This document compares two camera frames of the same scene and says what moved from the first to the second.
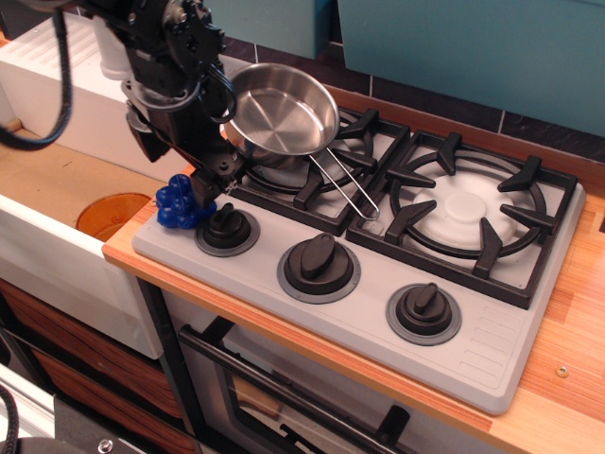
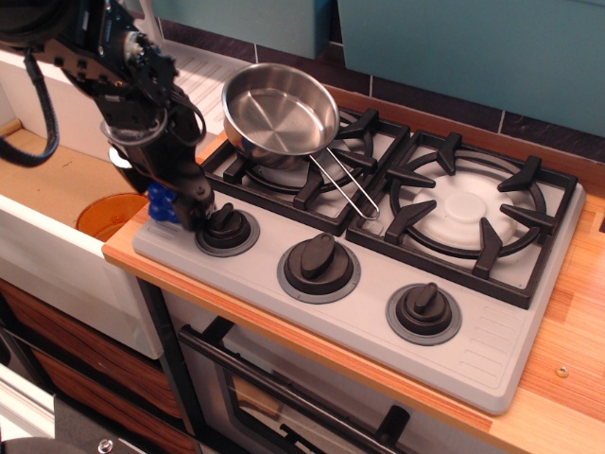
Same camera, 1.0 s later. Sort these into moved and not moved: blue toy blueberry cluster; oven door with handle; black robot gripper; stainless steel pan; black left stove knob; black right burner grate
Moved: blue toy blueberry cluster; black robot gripper
Not moved: stainless steel pan; oven door with handle; black left stove knob; black right burner grate
